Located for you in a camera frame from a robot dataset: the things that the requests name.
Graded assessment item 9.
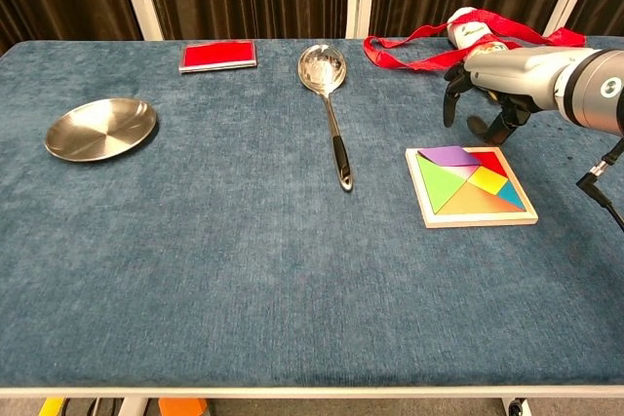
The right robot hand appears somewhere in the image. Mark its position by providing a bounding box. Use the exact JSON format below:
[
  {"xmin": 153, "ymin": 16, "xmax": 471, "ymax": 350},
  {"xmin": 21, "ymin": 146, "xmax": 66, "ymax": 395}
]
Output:
[{"xmin": 442, "ymin": 47, "xmax": 602, "ymax": 147}]

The purple parallelogram tangram piece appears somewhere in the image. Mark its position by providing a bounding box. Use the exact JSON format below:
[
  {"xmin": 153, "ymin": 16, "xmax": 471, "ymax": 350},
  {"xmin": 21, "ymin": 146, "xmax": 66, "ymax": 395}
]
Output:
[{"xmin": 417, "ymin": 145, "xmax": 482, "ymax": 169}]

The red triangle tangram piece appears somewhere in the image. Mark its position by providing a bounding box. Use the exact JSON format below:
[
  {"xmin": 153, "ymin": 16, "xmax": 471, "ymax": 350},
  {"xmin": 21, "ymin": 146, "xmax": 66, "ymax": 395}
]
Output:
[{"xmin": 473, "ymin": 151, "xmax": 505, "ymax": 177}]

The yellow square tangram piece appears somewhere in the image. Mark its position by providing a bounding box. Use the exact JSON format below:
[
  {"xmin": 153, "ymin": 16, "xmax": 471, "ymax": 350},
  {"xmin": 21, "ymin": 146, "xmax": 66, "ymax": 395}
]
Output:
[{"xmin": 466, "ymin": 165, "xmax": 512, "ymax": 197}]

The blue small triangle tangram piece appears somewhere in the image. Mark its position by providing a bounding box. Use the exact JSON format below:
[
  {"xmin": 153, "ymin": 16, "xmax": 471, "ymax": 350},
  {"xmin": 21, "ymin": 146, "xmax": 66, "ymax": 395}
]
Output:
[{"xmin": 495, "ymin": 179, "xmax": 527, "ymax": 211}]

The orange large triangle tangram piece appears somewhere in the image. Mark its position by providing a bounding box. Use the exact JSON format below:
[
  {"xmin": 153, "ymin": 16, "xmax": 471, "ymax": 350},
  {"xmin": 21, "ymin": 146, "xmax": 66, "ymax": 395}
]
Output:
[{"xmin": 440, "ymin": 180, "xmax": 527, "ymax": 216}]

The green large triangle tangram piece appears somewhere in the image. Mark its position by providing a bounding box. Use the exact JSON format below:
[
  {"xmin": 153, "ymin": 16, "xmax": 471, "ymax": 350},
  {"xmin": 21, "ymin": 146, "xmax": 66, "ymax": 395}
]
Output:
[{"xmin": 416, "ymin": 155, "xmax": 470, "ymax": 215}]

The colourful tangram puzzle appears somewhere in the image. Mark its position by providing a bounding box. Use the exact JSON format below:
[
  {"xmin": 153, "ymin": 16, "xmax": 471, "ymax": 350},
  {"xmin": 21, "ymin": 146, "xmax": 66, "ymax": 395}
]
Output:
[{"xmin": 405, "ymin": 145, "xmax": 540, "ymax": 230}]

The white bottle with yellow cap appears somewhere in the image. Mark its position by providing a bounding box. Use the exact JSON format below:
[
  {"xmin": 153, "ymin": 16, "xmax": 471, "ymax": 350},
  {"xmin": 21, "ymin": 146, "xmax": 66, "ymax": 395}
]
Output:
[{"xmin": 446, "ymin": 6, "xmax": 519, "ymax": 57}]

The red flat card case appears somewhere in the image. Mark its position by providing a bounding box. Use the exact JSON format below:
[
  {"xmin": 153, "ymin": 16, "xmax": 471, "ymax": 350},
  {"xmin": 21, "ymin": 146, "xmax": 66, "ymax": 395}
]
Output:
[{"xmin": 177, "ymin": 39, "xmax": 258, "ymax": 75}]

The blue fabric table cover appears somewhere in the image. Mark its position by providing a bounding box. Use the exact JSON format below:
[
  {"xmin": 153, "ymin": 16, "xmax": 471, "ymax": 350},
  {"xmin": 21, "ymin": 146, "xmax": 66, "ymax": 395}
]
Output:
[{"xmin": 0, "ymin": 38, "xmax": 624, "ymax": 388}]

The round stainless steel plate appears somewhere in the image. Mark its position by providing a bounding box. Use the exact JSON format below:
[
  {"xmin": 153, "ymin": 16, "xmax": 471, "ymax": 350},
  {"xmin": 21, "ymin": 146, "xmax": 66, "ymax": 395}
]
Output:
[{"xmin": 44, "ymin": 97, "xmax": 159, "ymax": 163}]

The orange object under table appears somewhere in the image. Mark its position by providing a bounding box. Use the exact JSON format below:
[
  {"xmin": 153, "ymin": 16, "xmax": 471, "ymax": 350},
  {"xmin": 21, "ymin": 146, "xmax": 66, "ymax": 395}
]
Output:
[{"xmin": 158, "ymin": 397, "xmax": 209, "ymax": 416}]

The red lanyard strap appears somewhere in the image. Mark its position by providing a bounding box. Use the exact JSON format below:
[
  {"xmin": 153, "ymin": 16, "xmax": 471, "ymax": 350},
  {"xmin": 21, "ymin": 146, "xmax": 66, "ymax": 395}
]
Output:
[{"xmin": 362, "ymin": 8, "xmax": 589, "ymax": 73}]

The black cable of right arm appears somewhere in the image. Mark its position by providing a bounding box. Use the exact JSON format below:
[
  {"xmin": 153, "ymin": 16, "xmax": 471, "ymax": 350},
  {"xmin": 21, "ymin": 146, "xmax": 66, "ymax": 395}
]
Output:
[{"xmin": 575, "ymin": 136, "xmax": 624, "ymax": 233}]

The steel ladle with black handle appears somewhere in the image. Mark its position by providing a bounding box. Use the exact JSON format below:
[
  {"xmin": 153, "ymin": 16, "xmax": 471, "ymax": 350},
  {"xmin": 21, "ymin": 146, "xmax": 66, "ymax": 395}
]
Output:
[{"xmin": 297, "ymin": 44, "xmax": 355, "ymax": 193}]

